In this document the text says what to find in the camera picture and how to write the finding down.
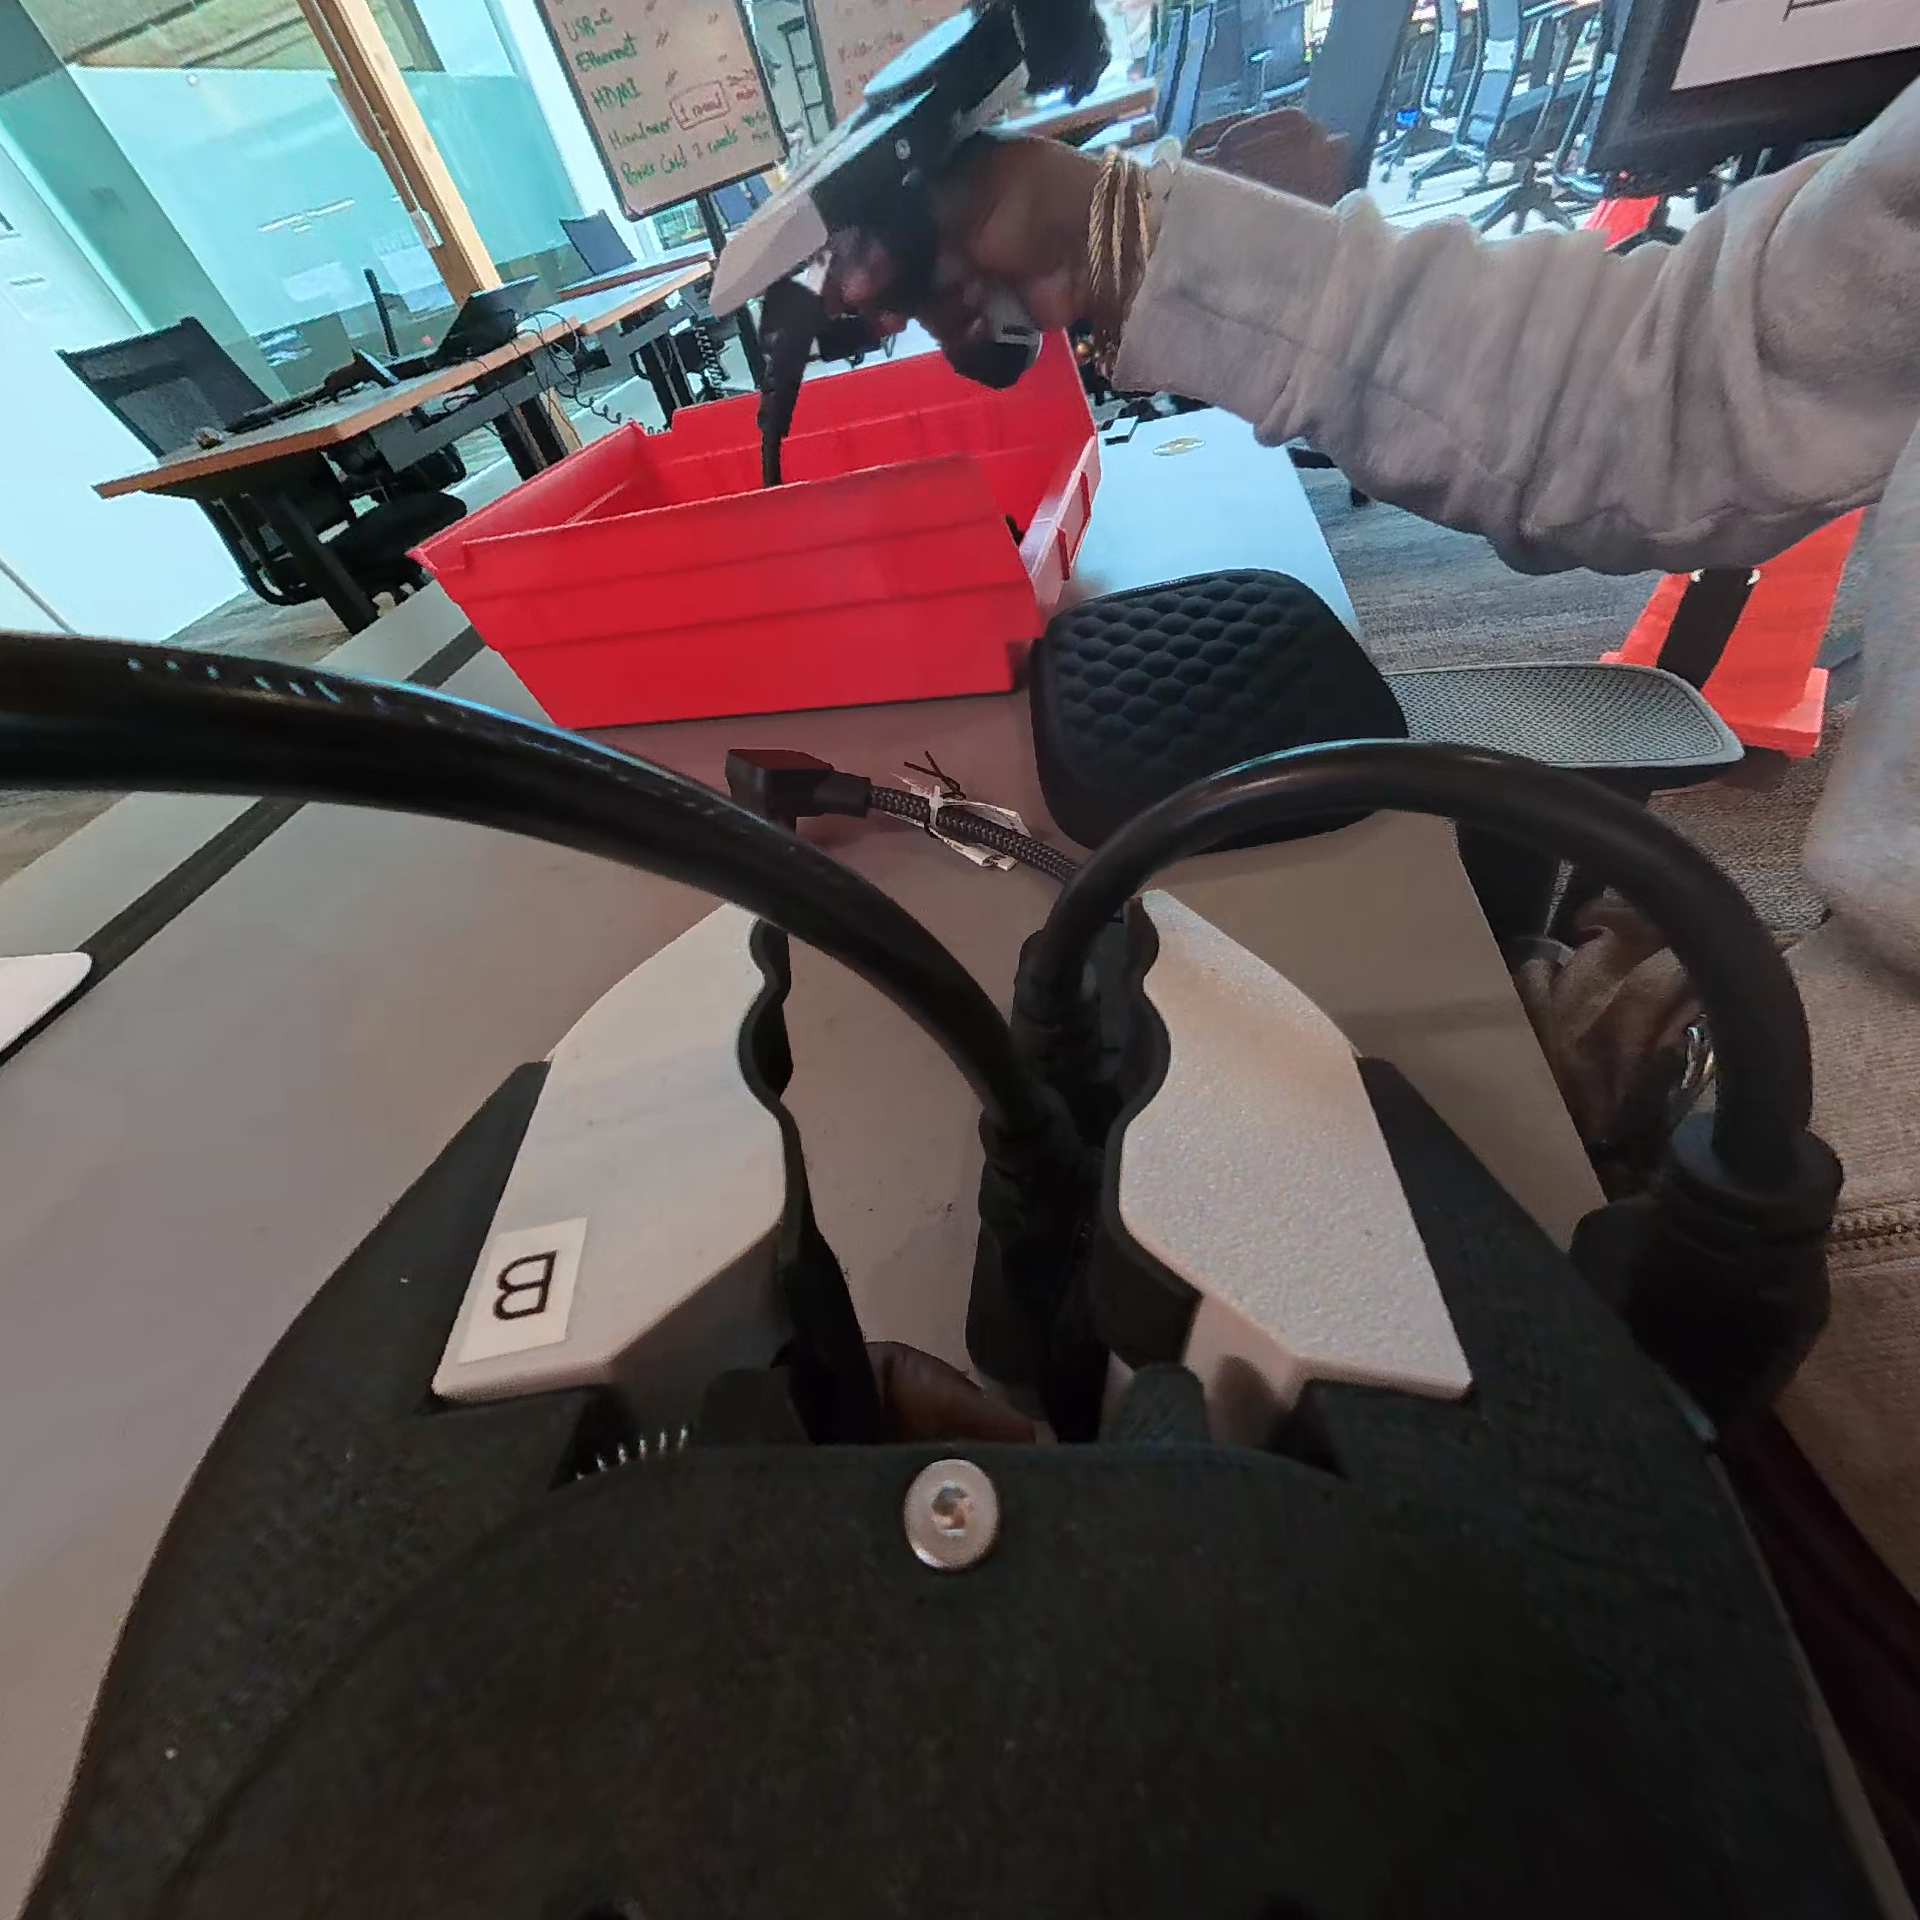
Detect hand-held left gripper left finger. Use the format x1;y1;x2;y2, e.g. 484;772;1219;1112
431;915;801;1402

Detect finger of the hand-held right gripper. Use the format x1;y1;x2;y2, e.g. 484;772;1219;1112
708;125;904;319

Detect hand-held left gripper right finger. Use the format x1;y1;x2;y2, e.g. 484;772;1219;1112
1099;889;1474;1398

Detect red plastic bin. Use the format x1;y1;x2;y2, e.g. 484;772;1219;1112
409;326;1102;731

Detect black braided extension cord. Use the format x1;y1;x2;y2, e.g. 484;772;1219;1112
724;745;1086;891

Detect person's right forearm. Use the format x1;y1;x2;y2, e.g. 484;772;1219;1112
1116;73;1920;579

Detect person's right hand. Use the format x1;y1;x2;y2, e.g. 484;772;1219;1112
828;132;1131;362

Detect whiteboard with writing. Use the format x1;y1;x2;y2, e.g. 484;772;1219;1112
805;0;978;128
536;0;792;223

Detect black laptop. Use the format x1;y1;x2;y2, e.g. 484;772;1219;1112
434;275;542;362

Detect black honeycomb textured case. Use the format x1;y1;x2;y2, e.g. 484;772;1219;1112
1025;565;1411;855

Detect office chair grey mesh armrest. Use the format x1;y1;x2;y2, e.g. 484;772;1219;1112
1386;661;1749;963

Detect row of office chairs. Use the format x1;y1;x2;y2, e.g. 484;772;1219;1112
1155;0;1624;235

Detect wooden top desk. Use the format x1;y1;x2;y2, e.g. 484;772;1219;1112
94;263;724;639

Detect black office chair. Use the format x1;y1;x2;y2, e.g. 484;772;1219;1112
56;315;452;609

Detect white paper sheet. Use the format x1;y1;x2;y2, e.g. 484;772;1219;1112
0;949;94;1056

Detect black framed screen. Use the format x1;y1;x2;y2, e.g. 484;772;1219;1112
1586;0;1920;195

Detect gold bracelets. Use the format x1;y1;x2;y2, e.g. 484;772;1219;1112
1082;143;1158;378

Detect wooden post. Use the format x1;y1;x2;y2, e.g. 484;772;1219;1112
298;0;585;461

